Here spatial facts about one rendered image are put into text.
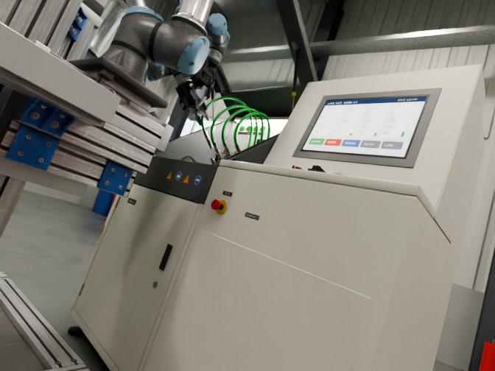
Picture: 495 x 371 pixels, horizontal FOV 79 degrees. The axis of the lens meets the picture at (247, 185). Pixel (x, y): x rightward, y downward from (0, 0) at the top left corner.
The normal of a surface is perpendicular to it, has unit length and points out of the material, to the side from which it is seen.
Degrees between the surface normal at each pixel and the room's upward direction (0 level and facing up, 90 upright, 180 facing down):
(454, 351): 90
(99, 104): 90
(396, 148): 76
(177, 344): 90
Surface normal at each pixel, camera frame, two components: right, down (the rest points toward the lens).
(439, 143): -0.52, -0.54
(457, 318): -0.52, -0.30
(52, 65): 0.79, 0.18
